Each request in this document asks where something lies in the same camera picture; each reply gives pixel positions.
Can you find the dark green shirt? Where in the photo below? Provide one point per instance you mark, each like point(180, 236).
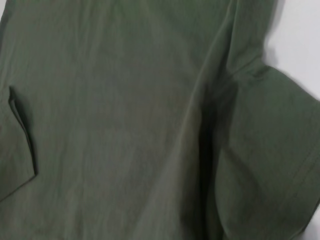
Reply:
point(125, 125)

